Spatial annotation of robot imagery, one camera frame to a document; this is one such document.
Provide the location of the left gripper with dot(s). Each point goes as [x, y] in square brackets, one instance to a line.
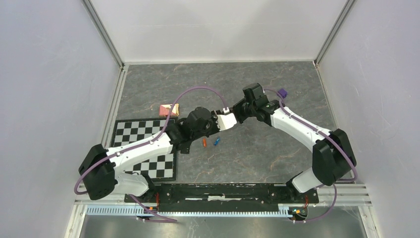
[213, 118]

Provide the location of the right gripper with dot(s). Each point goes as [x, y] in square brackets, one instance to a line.
[236, 110]

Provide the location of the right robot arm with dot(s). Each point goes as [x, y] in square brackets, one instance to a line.
[332, 155]

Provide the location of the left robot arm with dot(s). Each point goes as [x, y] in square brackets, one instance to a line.
[103, 170]

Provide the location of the purple cube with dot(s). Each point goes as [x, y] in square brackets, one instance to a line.
[283, 93]

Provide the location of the red beige small box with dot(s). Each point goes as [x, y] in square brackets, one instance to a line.
[168, 109]

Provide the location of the black white checkerboard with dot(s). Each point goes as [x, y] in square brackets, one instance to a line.
[133, 153]

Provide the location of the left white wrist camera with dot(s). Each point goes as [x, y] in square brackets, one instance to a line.
[225, 119]

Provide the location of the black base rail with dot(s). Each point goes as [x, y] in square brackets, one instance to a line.
[225, 197]

